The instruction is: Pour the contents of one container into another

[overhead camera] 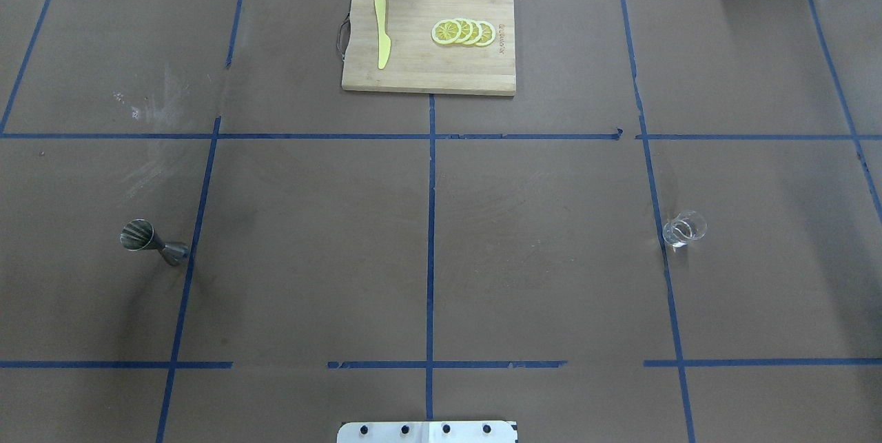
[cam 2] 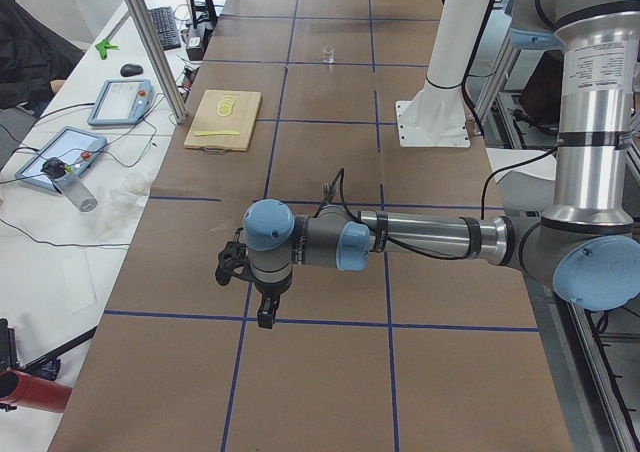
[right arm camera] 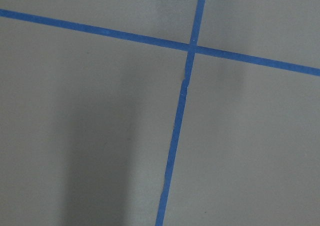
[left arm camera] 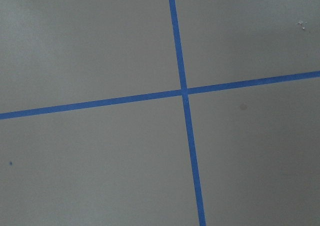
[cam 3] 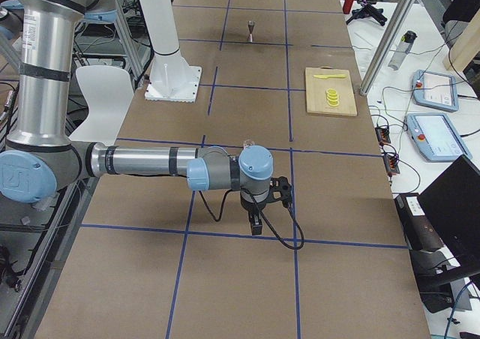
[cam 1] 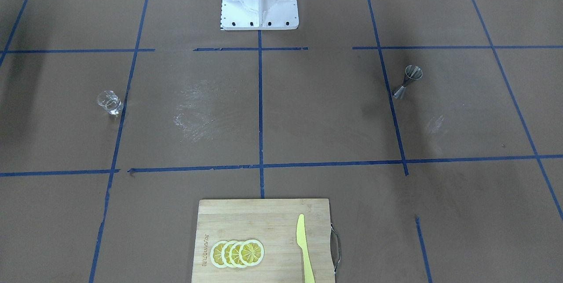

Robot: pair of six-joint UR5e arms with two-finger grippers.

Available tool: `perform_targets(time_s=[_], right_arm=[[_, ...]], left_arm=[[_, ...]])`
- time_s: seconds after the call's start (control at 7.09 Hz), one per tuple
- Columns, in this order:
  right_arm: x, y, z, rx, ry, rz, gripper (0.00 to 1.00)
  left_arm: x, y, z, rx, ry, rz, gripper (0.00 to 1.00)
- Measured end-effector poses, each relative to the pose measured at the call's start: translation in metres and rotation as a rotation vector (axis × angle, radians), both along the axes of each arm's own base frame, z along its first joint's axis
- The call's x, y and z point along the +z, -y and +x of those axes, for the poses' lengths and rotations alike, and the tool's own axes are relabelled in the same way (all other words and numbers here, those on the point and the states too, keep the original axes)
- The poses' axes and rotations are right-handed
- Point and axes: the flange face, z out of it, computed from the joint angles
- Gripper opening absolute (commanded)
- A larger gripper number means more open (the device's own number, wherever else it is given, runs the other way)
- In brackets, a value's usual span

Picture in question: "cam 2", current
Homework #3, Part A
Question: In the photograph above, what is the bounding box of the red cylinder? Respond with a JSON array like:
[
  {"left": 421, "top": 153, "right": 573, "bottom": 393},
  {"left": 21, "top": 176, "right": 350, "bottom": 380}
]
[{"left": 1, "top": 369, "right": 72, "bottom": 413}]

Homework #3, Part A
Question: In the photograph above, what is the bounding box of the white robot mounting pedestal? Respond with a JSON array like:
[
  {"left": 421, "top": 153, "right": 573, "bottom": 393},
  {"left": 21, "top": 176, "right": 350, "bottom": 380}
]
[{"left": 396, "top": 0, "right": 495, "bottom": 148}]

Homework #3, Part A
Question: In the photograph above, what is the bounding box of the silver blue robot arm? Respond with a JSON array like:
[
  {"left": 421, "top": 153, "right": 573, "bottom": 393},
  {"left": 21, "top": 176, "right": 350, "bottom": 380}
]
[{"left": 216, "top": 0, "right": 639, "bottom": 328}]

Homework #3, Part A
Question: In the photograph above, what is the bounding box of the person in black jacket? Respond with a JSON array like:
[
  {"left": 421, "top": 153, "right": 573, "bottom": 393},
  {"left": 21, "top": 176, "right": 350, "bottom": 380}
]
[{"left": 1, "top": 0, "right": 84, "bottom": 117}]

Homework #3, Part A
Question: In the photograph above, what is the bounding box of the green plastic clamp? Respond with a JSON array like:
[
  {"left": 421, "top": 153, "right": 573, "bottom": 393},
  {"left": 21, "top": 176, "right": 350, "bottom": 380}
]
[{"left": 95, "top": 38, "right": 119, "bottom": 60}]

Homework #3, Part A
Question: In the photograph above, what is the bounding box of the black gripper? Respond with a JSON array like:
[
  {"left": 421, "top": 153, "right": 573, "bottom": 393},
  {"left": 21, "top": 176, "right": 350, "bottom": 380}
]
[{"left": 254, "top": 272, "right": 292, "bottom": 328}]

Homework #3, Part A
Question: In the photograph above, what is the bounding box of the aluminium frame post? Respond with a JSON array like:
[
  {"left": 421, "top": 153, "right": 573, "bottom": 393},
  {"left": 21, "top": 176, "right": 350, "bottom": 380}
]
[{"left": 124, "top": 0, "right": 187, "bottom": 124}]

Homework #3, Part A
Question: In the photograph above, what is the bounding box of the clear glass shaker cup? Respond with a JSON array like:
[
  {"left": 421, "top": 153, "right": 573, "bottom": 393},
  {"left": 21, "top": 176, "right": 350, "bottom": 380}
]
[{"left": 321, "top": 45, "right": 335, "bottom": 65}]

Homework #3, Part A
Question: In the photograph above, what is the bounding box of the lower teach pendant tablet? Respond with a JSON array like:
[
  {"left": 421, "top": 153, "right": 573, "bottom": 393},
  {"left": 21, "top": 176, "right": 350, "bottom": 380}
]
[{"left": 14, "top": 126, "right": 107, "bottom": 192}]

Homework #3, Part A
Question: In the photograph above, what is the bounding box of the black computer mouse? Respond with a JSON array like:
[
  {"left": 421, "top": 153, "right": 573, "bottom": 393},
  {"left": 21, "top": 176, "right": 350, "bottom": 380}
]
[{"left": 120, "top": 63, "right": 144, "bottom": 77}]

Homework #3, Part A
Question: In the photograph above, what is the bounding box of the yellow plastic knife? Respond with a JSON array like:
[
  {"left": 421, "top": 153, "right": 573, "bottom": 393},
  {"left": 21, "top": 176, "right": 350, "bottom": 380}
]
[{"left": 193, "top": 129, "right": 241, "bottom": 137}]

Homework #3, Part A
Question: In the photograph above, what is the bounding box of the teach pendant tablet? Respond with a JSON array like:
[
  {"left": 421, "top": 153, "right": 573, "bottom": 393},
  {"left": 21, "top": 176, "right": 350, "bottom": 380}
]
[
  {"left": 87, "top": 79, "right": 153, "bottom": 127},
  {"left": 14, "top": 126, "right": 107, "bottom": 192}
]

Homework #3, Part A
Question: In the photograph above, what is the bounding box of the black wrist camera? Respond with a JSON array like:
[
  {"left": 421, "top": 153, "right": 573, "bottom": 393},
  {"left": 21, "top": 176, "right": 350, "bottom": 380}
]
[{"left": 215, "top": 227, "right": 254, "bottom": 286}]

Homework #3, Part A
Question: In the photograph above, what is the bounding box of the wooden cutting board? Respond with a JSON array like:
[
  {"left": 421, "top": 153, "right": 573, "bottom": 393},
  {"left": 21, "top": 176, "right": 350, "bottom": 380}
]
[{"left": 184, "top": 89, "right": 262, "bottom": 152}]

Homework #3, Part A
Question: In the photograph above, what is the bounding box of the upper teach pendant tablet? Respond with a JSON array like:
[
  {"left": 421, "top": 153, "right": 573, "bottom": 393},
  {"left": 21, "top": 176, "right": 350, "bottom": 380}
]
[{"left": 87, "top": 79, "right": 153, "bottom": 127}]

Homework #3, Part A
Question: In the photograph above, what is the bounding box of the black keyboard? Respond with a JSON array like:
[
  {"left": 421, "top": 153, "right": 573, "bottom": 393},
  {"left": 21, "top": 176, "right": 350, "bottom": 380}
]
[{"left": 148, "top": 6, "right": 181, "bottom": 50}]

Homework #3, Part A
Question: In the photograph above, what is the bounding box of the clear water bottle black cap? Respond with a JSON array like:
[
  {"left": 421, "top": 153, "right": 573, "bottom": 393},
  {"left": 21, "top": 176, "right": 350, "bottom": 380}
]
[{"left": 41, "top": 157, "right": 98, "bottom": 212}]

